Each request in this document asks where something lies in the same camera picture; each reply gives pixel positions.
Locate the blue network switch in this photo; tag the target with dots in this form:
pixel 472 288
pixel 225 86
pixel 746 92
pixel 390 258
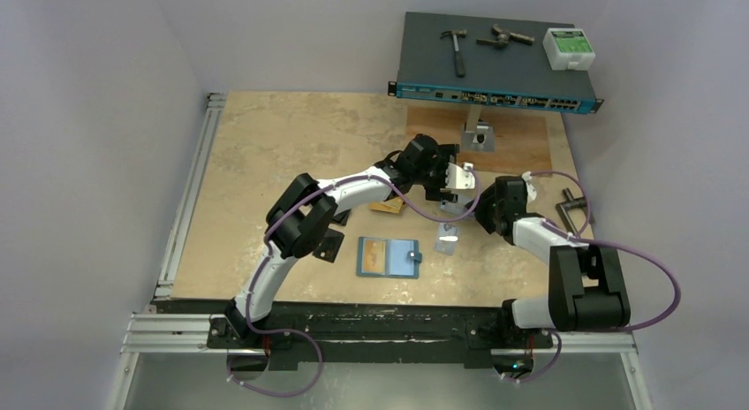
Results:
pixel 517 76

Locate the aluminium frame rail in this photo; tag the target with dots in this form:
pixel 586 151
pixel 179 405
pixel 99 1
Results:
pixel 251 146

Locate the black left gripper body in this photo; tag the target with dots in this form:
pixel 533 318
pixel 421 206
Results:
pixel 433 177

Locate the dark metal clamp tool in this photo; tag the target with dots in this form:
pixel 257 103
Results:
pixel 503 37

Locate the white green electrical box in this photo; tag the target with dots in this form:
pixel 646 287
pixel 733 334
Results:
pixel 568 49

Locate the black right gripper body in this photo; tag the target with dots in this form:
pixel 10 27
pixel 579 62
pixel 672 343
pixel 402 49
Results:
pixel 488 214

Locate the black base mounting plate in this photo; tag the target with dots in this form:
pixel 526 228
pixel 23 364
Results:
pixel 296 332

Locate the metal stand post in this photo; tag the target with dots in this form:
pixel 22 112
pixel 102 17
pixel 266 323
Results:
pixel 477 135

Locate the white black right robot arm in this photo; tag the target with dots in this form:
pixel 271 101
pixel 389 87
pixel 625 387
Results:
pixel 586 288

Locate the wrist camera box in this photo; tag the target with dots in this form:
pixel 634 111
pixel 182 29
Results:
pixel 460 177
pixel 530 188

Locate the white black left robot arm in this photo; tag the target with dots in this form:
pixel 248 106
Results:
pixel 298 221

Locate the silver VIP credit card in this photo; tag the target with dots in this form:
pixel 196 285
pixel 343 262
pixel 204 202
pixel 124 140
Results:
pixel 457 208

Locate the small grey hammer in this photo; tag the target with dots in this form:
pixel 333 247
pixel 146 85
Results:
pixel 458 59

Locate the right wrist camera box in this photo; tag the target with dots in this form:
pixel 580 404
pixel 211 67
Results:
pixel 530 188

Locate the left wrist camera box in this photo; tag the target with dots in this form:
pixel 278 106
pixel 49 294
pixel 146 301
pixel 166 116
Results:
pixel 460 177

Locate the blue leather card holder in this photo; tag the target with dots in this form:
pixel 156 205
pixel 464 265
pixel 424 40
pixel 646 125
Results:
pixel 403 258

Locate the orange credit card stack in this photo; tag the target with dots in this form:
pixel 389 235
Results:
pixel 392 206

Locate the plywood board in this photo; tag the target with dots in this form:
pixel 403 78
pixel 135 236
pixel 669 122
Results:
pixel 521 139

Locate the grey metal crank handle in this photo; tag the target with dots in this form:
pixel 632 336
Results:
pixel 569 203

